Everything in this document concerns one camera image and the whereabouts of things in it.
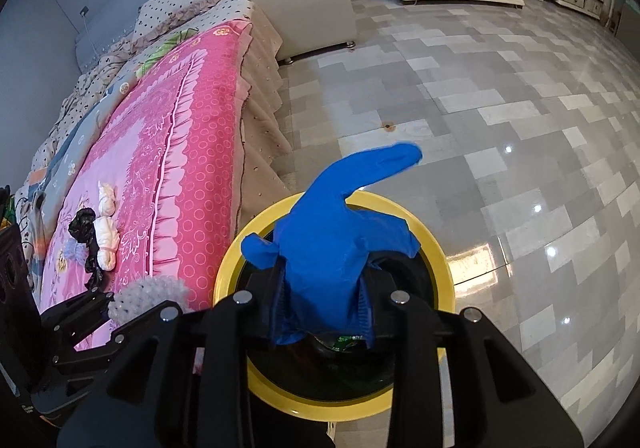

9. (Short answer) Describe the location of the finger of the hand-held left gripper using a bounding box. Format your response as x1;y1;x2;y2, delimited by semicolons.
40;291;117;354
52;321;151;379

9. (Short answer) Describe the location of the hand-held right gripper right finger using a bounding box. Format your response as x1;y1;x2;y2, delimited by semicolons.
366;268;583;448

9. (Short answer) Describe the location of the black plastic bag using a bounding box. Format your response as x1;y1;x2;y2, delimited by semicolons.
70;208;97;243
84;228;104;290

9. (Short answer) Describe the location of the grey cabinet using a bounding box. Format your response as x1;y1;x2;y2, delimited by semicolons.
612;0;640;49

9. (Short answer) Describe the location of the blue rubber glove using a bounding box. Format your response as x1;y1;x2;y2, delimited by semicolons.
241;142;423;346

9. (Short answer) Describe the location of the polka-dot quilt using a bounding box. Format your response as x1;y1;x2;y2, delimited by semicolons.
32;36;166;169

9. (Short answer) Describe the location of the pink floral blanket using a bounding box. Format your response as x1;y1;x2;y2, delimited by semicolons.
40;21;256;359

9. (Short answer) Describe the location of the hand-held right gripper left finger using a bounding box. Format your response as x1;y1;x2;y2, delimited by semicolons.
57;268;287;448

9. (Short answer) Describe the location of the yellow-rimmed black trash bin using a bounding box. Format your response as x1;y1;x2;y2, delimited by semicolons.
212;191;457;421

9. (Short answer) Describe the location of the white charging cable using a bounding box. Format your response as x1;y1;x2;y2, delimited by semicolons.
82;14;98;64

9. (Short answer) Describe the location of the white foam fruit net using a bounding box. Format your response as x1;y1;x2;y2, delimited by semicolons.
107;275;192;324

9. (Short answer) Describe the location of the grey floral blanket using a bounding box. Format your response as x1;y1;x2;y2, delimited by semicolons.
15;63;146;279

